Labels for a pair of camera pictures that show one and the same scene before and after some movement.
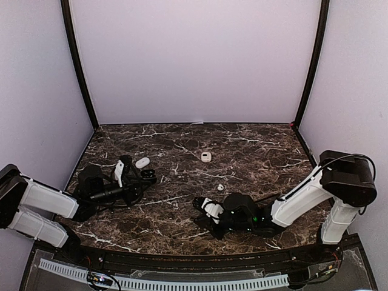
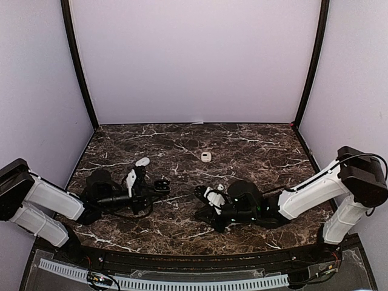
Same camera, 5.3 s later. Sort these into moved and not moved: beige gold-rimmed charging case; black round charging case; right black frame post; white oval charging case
Moved: black round charging case
Not moved: right black frame post; white oval charging case; beige gold-rimmed charging case
